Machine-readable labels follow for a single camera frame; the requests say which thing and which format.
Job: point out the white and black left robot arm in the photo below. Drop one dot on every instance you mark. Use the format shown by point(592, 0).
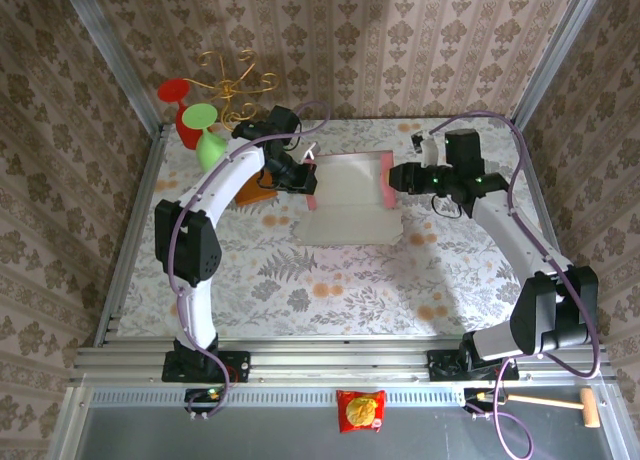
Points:
point(197, 310)

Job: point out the green plastic wine glass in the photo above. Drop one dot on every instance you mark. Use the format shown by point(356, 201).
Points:
point(210, 147)

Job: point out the floral tablecloth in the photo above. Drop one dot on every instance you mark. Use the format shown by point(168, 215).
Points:
point(350, 290)

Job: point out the red plastic wine glass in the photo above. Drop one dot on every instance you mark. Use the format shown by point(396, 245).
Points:
point(175, 90)

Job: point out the small black controller board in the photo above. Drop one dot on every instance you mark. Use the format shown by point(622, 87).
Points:
point(207, 395)
point(480, 396)

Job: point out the red snack packet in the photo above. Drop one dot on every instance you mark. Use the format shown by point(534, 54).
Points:
point(361, 411)

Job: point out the wooden mallet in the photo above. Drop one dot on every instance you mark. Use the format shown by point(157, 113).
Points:
point(590, 410)

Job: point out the aluminium table side rail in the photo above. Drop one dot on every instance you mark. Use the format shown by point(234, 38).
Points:
point(146, 175)
point(533, 180)

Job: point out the aluminium frame post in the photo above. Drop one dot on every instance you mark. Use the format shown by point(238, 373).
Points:
point(107, 45)
point(557, 45)

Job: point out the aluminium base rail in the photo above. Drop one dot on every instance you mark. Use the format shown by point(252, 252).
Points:
point(340, 362)

